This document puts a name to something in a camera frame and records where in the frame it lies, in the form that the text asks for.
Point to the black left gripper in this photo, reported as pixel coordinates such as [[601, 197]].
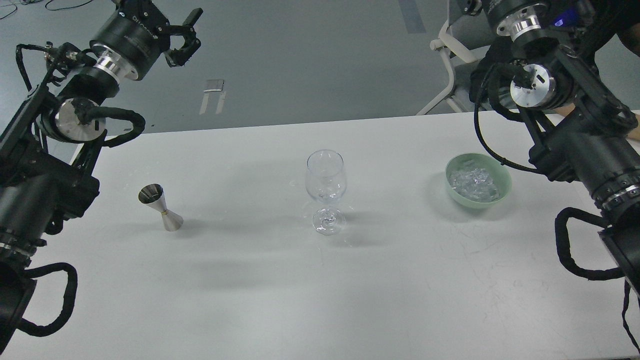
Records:
[[132, 32]]

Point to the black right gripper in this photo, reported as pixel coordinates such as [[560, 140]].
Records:
[[508, 15]]

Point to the steel double jigger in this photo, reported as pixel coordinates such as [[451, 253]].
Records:
[[153, 196]]

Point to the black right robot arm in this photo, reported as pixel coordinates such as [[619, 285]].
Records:
[[541, 71]]

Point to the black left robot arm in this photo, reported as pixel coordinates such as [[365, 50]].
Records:
[[50, 147]]

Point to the person forearm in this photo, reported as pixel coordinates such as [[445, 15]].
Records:
[[565, 110]]

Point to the clear ice cubes pile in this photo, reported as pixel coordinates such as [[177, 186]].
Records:
[[475, 184]]

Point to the clear wine glass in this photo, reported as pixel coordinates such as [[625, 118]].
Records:
[[326, 183]]

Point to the grey tape strips on floor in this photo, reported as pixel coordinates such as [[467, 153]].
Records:
[[213, 97]]

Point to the white office chair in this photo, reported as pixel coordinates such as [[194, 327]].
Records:
[[462, 42]]

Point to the green bowl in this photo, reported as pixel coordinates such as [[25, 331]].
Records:
[[501, 176]]

